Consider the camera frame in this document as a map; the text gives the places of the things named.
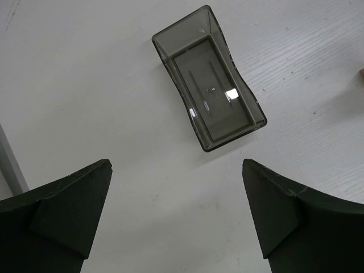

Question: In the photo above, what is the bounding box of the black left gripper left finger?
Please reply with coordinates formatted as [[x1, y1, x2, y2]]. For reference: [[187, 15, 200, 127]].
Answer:
[[1, 159, 113, 272]]

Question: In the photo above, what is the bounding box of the plain light wood block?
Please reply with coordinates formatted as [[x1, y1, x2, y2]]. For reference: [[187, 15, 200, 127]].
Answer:
[[359, 68, 364, 78]]

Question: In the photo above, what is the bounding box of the aluminium rail left edge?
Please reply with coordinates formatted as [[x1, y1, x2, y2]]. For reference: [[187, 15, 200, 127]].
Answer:
[[1, 126, 29, 195]]

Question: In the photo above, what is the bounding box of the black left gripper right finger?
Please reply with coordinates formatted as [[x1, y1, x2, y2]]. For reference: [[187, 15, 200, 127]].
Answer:
[[242, 159, 363, 272]]

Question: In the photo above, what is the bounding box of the smoky transparent plastic bin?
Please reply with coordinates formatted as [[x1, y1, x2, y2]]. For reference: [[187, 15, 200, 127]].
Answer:
[[151, 5, 267, 152]]

